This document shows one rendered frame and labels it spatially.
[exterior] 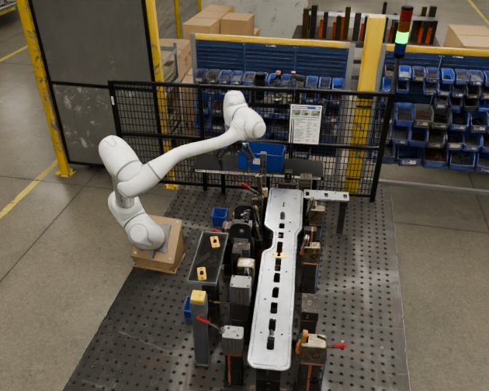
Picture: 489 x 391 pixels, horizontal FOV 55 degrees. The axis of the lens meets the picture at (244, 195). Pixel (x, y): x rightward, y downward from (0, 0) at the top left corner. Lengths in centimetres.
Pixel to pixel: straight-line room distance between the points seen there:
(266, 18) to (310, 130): 593
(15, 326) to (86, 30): 253
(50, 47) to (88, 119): 73
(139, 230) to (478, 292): 270
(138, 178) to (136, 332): 90
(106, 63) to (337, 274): 286
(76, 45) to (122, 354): 300
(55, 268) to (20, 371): 99
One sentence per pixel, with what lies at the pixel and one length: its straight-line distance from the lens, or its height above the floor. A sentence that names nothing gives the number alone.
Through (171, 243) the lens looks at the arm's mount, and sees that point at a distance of 288.
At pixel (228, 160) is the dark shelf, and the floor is 103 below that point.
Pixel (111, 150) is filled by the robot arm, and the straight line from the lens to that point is 224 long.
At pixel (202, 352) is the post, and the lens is 241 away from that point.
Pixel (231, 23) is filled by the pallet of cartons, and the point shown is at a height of 99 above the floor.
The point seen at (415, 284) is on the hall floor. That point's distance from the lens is 407.
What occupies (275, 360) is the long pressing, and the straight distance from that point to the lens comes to 213.
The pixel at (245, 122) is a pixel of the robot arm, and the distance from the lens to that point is 208.
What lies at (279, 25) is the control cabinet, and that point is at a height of 44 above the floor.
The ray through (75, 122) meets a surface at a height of 65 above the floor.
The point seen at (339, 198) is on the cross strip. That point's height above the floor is 100.
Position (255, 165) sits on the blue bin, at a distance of 322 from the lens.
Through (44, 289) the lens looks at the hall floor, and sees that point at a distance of 411.
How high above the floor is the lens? 271
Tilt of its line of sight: 34 degrees down
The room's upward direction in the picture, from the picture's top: straight up
